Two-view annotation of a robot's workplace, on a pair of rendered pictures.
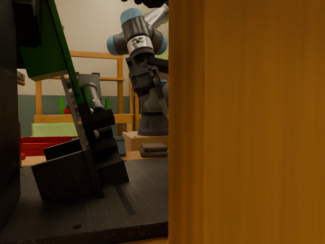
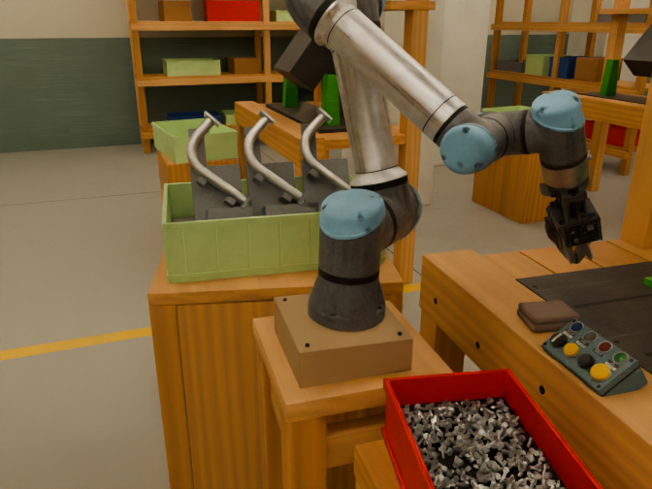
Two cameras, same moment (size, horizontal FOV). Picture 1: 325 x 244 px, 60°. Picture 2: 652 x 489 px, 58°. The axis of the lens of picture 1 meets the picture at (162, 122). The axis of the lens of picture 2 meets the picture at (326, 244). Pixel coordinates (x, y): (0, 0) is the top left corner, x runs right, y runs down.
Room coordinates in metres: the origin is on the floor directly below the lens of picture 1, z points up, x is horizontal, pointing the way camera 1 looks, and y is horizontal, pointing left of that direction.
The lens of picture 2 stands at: (1.26, 1.06, 1.45)
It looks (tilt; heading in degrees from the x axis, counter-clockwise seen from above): 21 degrees down; 271
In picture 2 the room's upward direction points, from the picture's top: straight up
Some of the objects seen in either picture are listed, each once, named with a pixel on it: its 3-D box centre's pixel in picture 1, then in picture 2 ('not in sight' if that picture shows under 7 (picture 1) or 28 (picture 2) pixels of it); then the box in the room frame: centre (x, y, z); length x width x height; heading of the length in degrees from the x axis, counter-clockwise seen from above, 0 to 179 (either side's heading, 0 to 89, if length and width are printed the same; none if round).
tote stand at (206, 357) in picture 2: not in sight; (278, 363); (1.45, -0.61, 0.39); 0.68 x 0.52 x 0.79; 8
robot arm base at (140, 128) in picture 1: (154, 122); (347, 288); (1.24, 0.04, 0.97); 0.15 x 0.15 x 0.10
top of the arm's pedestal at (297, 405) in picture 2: not in sight; (345, 352); (1.24, 0.03, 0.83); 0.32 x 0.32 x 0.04; 18
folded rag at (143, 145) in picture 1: (153, 149); (549, 315); (0.84, 0.03, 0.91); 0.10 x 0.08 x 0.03; 8
